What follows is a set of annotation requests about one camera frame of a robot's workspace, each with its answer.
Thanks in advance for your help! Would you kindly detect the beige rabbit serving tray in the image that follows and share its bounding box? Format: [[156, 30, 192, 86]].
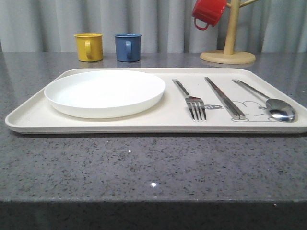
[[5, 68, 307, 134]]

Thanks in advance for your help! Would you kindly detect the steel spoon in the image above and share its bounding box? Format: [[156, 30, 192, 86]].
[[232, 79, 296, 123]]

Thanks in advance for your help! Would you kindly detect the yellow mug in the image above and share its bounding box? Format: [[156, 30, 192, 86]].
[[74, 33, 103, 62]]

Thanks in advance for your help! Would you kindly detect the red mug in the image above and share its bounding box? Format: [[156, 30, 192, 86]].
[[192, 0, 227, 31]]

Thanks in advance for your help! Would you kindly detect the blue mug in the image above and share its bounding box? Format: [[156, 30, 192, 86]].
[[114, 33, 142, 62]]

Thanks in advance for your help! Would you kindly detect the white round plate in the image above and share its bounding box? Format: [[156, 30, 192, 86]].
[[44, 70, 166, 119]]

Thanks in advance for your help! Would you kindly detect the steel fork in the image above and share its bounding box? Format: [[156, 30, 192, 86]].
[[172, 79, 206, 122]]

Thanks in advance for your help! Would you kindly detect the wooden mug tree stand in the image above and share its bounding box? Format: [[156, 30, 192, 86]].
[[200, 0, 258, 64]]

